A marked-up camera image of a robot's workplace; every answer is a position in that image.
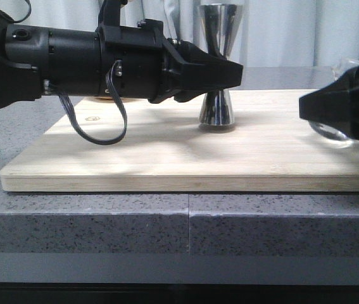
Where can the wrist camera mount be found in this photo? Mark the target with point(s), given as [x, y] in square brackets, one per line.
[109, 14]

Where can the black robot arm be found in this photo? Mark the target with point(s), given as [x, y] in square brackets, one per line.
[34, 58]

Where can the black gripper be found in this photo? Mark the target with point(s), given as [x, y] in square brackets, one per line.
[336, 105]
[151, 67]

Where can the clear glass beaker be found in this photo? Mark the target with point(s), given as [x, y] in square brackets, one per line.
[327, 131]

